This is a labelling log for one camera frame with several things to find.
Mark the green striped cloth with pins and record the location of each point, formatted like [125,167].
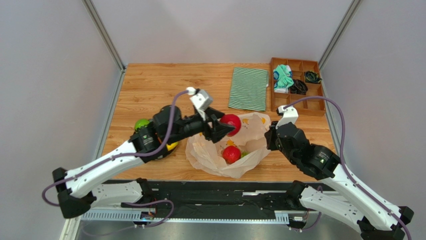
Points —
[248,89]

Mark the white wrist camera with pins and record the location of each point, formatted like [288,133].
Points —
[200,99]
[288,115]

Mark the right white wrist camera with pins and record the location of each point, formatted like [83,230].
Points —
[288,115]

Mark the black fruit bowl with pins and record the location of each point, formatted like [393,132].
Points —
[162,154]

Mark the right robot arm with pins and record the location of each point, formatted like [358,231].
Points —
[373,217]

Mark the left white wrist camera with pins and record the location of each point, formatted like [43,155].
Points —
[200,99]

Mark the red yellow apple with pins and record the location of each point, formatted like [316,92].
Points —
[234,120]

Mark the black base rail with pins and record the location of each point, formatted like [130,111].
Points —
[211,202]

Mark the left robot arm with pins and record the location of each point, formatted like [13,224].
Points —
[82,188]

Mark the green striped ball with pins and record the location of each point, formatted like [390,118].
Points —
[141,123]

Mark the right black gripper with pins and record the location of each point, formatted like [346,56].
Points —
[273,138]

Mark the wooden compartment tray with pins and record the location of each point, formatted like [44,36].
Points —
[311,107]

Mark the teal white socks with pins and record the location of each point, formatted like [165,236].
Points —
[283,78]

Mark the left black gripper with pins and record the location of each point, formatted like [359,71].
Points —
[219,129]

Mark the yellow banana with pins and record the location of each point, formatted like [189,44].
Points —
[172,145]

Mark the banana print plastic bag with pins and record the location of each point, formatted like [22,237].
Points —
[207,156]

